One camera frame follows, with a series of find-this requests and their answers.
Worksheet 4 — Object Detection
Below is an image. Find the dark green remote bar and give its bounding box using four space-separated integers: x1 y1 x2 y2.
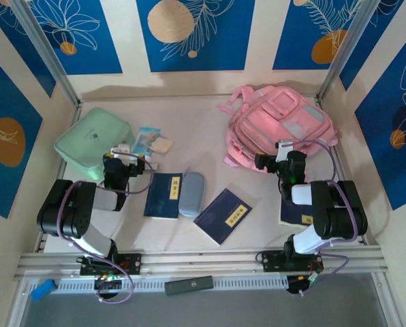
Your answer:
164 275 213 296

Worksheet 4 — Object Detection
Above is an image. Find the aluminium mounting rail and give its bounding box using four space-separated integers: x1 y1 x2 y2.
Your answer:
14 247 390 282

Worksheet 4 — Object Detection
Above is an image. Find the grey-blue pencil case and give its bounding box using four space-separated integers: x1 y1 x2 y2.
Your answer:
178 172 207 217

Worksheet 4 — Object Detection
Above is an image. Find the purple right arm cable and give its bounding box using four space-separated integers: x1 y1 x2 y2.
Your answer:
287 138 358 297

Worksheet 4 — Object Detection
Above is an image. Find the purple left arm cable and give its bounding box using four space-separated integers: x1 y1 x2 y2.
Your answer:
57 152 155 305

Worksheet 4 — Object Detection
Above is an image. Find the white slotted cable duct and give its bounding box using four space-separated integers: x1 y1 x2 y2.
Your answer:
54 275 289 292

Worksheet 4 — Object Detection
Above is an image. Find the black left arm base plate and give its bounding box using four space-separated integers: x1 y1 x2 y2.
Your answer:
79 253 143 276

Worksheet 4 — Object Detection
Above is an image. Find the aluminium table side rail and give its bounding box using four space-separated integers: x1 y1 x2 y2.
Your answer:
35 102 83 253
313 97 371 246

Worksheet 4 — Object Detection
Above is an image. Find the mint green zip bag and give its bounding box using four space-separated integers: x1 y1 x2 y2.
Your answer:
54 107 136 181

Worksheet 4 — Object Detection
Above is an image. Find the blue cylinder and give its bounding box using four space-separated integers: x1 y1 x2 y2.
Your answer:
31 279 56 302

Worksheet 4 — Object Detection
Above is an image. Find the dark blue book yellow label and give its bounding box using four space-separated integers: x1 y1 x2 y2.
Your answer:
193 187 253 247
143 172 184 221
279 198 317 228

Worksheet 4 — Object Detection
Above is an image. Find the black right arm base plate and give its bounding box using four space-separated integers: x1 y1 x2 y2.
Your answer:
260 250 325 273

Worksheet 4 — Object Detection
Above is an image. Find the blue tissue packet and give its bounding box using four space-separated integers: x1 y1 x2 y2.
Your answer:
131 127 162 158

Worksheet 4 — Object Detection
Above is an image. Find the pink student backpack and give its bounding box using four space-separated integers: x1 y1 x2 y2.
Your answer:
217 84 341 171

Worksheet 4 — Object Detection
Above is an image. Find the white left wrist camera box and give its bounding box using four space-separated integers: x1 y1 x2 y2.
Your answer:
109 144 133 161

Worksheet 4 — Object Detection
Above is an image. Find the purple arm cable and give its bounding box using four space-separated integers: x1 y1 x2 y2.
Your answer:
57 152 155 305
287 138 358 297

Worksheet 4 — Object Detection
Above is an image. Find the small black controller board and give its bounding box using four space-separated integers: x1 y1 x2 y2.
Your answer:
286 272 323 296
93 274 124 291

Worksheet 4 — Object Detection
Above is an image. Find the beige bread packet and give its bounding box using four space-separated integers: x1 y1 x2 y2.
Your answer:
147 135 174 157

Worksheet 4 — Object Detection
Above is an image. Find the aluminium frame post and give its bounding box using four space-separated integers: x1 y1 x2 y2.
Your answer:
317 0 377 103
10 0 83 106

